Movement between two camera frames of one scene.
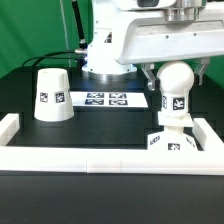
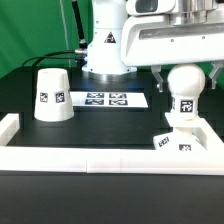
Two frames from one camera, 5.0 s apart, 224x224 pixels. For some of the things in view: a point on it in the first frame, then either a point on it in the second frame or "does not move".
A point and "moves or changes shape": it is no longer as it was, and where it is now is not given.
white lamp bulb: x=174 y=80 moves or changes shape
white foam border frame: x=207 y=160 does not move
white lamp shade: x=52 y=97 does not move
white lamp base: x=172 y=137 moves or changes shape
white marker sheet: x=131 y=99 does not move
